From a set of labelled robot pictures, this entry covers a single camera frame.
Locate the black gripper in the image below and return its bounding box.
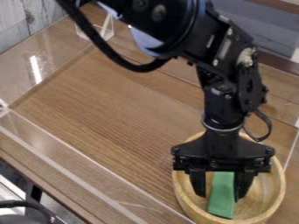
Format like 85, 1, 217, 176
171, 130, 277, 201

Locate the green rectangular block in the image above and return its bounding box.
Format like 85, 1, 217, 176
208, 172, 236, 220

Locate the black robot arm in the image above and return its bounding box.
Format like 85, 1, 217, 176
57, 0, 277, 199

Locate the brown wooden bowl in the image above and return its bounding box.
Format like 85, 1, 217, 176
173, 132, 286, 224

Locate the clear acrylic front panel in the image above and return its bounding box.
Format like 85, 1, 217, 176
0, 105, 196, 224

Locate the black table leg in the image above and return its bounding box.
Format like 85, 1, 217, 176
30, 185, 43, 202

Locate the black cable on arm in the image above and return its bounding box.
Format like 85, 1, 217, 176
242, 108, 274, 144

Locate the black cable bottom left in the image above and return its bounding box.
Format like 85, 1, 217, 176
0, 199, 51, 224

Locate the clear acrylic corner bracket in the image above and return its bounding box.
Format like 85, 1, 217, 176
75, 14, 115, 41

